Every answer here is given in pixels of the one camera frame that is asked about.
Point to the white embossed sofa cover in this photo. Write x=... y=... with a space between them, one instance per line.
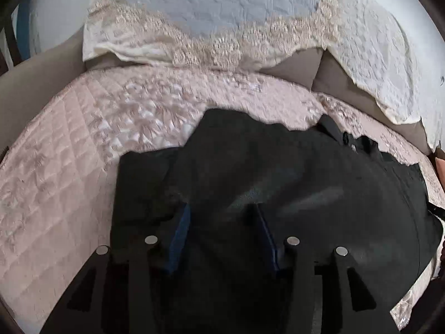
x=375 y=59

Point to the grey sofa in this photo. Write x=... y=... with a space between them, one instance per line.
x=299 y=66

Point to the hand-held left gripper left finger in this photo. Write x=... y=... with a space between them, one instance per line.
x=180 y=236

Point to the black jacket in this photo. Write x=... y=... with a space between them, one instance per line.
x=313 y=188

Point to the pink quilted seat cover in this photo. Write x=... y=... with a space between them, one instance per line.
x=69 y=163

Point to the orange cushion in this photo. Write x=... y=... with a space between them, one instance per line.
x=441 y=167

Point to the small dark wall hook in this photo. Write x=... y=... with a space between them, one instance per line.
x=440 y=80

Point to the blue strip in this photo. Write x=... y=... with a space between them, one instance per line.
x=24 y=31

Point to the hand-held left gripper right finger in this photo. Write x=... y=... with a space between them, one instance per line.
x=267 y=240

